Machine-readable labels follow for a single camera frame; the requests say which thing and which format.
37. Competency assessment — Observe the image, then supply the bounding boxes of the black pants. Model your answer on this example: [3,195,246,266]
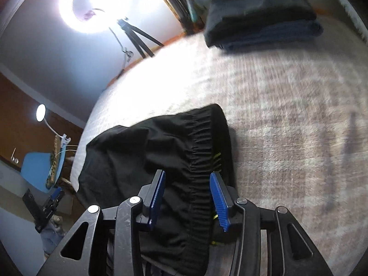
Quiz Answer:
[77,103,240,276]

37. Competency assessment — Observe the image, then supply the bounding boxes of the blue chair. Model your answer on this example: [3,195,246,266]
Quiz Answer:
[21,152,66,194]

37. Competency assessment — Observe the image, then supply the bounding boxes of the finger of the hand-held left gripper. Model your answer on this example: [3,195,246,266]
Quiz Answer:
[49,186,65,205]

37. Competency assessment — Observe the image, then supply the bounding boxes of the folded blue garment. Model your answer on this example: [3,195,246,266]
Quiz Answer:
[223,20,324,53]

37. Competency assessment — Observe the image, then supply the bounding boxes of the hanging clothes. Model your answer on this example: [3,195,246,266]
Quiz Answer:
[154,0,209,35]

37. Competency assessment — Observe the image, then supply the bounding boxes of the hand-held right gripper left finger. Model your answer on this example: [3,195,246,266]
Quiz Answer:
[36,169,166,276]

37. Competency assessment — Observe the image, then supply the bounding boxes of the grey plaid blanket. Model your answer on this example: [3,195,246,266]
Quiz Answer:
[70,14,368,276]

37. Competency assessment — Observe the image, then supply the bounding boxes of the black tripod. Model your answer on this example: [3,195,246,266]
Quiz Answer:
[116,18,165,61]

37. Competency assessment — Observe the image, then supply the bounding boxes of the ring light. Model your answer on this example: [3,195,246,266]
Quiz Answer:
[59,0,137,34]

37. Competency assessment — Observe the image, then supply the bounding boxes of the white desk lamp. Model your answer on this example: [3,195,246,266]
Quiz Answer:
[36,104,72,148]

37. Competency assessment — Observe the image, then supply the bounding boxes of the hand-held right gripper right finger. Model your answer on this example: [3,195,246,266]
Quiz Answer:
[209,172,334,276]

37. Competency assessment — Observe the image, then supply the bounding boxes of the white cable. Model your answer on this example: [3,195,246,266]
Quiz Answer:
[109,26,135,79]

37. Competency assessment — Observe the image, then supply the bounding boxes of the folded black garment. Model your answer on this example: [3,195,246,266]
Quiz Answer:
[204,0,317,49]

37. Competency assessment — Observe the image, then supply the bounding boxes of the person's blue jeans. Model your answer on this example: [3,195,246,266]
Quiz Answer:
[40,221,65,256]

